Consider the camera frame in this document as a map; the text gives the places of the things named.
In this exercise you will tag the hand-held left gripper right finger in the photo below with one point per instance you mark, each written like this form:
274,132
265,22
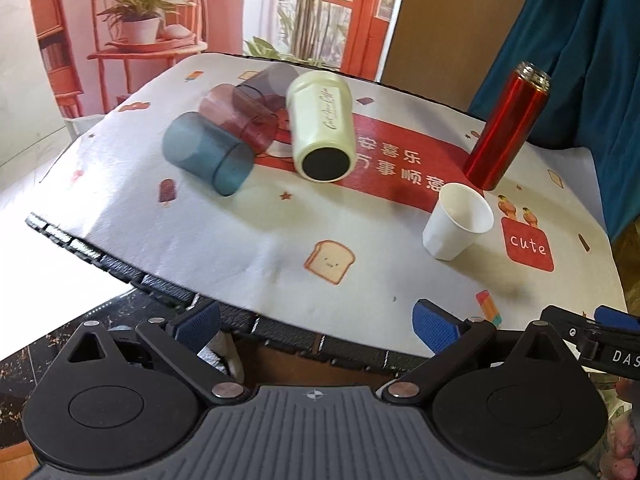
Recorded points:
435,327

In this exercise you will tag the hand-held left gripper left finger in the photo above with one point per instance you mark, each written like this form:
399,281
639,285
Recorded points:
197,325

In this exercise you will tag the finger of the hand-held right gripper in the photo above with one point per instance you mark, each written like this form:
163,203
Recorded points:
570,324
617,316

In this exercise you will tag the cream tumbler cup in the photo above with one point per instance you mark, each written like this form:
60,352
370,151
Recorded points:
320,110

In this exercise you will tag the white paper cup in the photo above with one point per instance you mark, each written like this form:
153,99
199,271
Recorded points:
450,235

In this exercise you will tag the blue transparent cup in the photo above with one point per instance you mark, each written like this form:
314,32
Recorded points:
200,149

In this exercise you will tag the red transparent cup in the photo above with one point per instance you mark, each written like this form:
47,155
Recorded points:
225,110

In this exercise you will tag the purple transparent cup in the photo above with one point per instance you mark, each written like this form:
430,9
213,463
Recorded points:
265,82

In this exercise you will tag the person's right hand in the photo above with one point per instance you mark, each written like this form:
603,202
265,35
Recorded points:
627,440

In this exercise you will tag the printed white tablecloth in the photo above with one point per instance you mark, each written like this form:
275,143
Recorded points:
250,240

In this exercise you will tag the red metal bottle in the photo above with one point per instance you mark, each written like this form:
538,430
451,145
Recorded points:
500,130

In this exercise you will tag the teal curtain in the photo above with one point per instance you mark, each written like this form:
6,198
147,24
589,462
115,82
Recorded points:
575,20

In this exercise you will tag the brown board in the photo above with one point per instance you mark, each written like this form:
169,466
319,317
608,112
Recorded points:
450,20

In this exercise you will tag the orange wall poster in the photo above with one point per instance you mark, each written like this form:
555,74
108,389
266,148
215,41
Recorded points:
225,0

